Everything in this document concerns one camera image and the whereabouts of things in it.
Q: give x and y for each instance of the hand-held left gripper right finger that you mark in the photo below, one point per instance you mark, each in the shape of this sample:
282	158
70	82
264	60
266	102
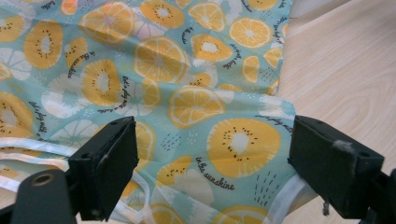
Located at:
330	168

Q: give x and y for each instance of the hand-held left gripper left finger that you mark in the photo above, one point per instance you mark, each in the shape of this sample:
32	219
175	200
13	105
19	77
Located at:
104	168

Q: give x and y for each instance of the fruit-print cloth bag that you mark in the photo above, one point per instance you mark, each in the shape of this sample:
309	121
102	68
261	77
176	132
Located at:
186	77

